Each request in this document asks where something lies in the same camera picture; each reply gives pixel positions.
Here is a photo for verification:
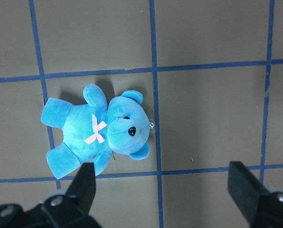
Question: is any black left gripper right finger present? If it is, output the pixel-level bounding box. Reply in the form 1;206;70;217
227;161;283;228

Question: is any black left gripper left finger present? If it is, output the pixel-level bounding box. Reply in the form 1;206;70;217
0;163;101;228

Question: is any blue teddy bear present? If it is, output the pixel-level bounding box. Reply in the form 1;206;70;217
41;84;151;179

